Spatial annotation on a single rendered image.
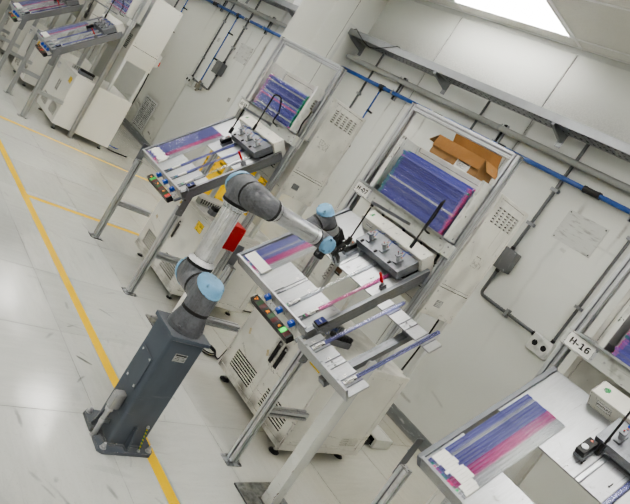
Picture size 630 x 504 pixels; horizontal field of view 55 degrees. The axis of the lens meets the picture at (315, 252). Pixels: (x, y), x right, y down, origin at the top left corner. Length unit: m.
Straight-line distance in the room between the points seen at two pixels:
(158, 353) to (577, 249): 2.89
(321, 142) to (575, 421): 2.46
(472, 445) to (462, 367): 2.16
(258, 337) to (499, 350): 1.78
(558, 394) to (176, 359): 1.49
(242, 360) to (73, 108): 4.16
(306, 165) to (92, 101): 3.35
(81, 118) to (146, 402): 4.77
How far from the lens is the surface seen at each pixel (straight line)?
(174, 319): 2.42
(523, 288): 4.41
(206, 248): 2.45
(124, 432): 2.62
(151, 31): 6.95
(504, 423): 2.44
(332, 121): 4.14
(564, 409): 2.55
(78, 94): 6.90
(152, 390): 2.52
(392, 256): 3.01
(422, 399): 4.62
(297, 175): 4.14
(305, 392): 3.09
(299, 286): 2.95
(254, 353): 3.39
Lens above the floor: 1.48
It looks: 10 degrees down
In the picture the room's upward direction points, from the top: 33 degrees clockwise
